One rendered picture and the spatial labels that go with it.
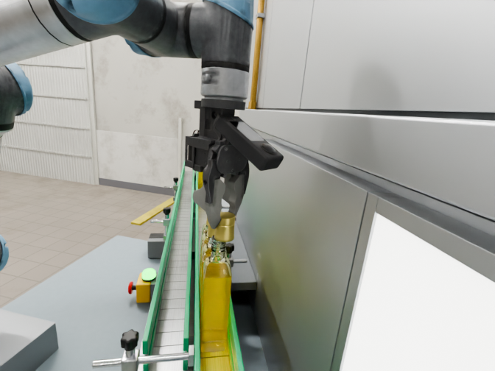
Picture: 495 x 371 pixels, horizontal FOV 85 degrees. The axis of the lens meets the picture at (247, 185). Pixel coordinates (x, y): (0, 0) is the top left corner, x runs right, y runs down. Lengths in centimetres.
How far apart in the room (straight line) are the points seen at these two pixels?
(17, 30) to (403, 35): 41
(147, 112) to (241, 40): 403
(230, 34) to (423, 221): 33
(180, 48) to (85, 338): 79
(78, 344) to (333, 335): 72
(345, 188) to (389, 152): 7
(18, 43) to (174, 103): 382
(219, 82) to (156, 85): 394
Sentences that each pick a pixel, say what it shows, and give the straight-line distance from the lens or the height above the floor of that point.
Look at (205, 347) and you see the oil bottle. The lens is 67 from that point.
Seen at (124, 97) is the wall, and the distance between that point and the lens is 463.
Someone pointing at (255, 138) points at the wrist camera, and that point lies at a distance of 41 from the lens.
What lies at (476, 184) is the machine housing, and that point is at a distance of 23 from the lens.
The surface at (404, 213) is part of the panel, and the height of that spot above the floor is 132.
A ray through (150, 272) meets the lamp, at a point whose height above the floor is 85.
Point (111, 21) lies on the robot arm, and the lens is 36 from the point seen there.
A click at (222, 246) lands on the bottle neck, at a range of 55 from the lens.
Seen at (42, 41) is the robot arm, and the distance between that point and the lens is 43.
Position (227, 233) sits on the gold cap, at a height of 118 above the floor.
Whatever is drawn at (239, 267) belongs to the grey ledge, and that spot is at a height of 88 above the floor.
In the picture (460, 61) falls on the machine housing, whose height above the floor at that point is 144.
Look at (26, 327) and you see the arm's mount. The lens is 92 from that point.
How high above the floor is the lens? 139
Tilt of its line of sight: 15 degrees down
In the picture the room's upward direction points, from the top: 5 degrees clockwise
